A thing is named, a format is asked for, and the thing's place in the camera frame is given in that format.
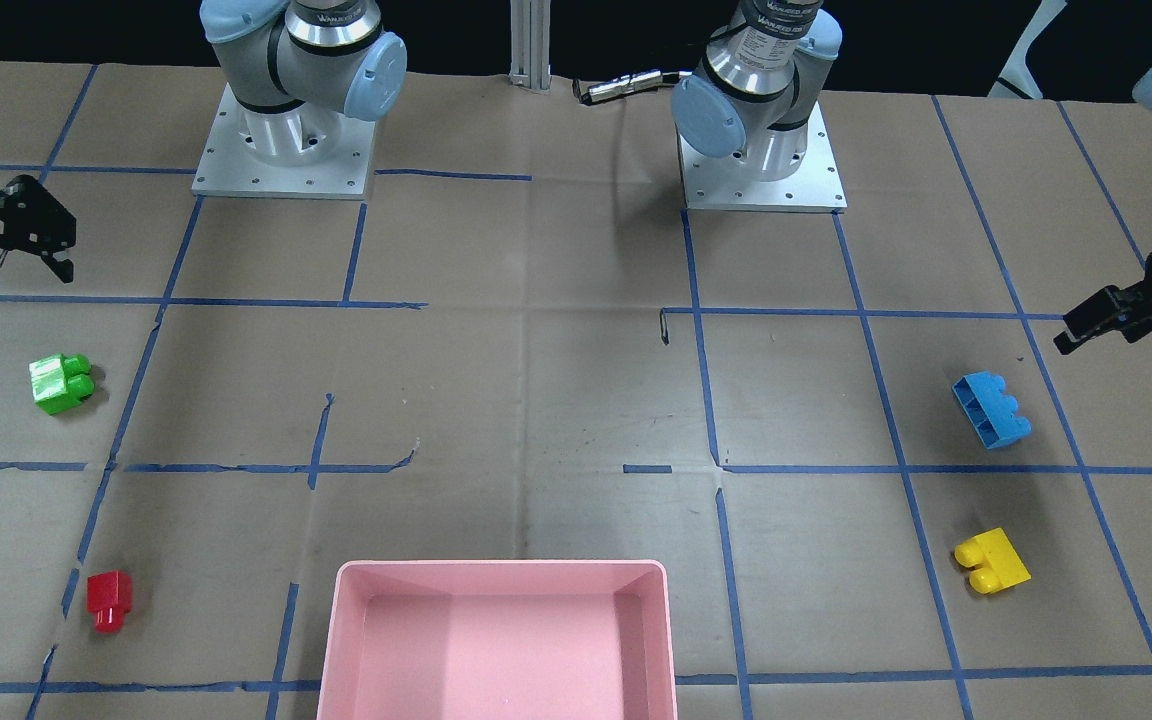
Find silver cable connector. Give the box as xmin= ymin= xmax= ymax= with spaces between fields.
xmin=573 ymin=69 xmax=692 ymax=108

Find blue toy block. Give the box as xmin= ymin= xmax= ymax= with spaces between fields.
xmin=952 ymin=372 xmax=1032 ymax=450

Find aluminium frame post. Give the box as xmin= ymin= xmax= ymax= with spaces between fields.
xmin=508 ymin=0 xmax=552 ymax=94

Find yellow toy block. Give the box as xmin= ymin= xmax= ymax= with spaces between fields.
xmin=954 ymin=526 xmax=1032 ymax=594

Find pink plastic box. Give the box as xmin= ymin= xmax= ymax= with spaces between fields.
xmin=317 ymin=559 xmax=679 ymax=719

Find red toy block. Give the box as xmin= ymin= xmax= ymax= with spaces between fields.
xmin=86 ymin=570 xmax=134 ymax=634

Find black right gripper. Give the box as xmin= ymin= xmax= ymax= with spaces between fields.
xmin=0 ymin=176 xmax=76 ymax=285

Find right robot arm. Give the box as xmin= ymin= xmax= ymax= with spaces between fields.
xmin=0 ymin=1 xmax=408 ymax=283

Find green toy block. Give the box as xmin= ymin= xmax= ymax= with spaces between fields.
xmin=28 ymin=354 xmax=96 ymax=415

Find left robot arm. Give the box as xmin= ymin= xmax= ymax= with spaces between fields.
xmin=670 ymin=1 xmax=1152 ymax=355

